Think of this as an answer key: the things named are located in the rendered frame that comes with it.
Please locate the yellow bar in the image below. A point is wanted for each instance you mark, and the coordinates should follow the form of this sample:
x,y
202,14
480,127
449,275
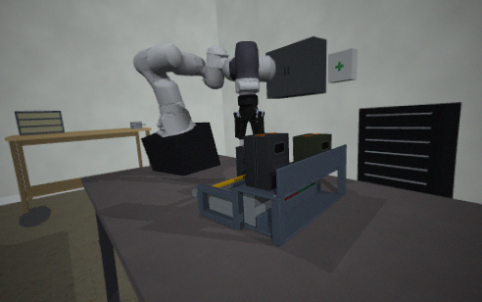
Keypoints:
x,y
229,181

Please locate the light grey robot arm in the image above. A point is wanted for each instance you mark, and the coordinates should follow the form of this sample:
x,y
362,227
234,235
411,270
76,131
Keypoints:
x,y
154,63

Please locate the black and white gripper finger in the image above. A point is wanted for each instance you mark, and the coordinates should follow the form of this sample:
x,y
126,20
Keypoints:
x,y
240,126
257,127

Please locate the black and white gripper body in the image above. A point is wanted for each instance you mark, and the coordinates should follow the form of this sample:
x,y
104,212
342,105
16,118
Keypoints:
x,y
252,105

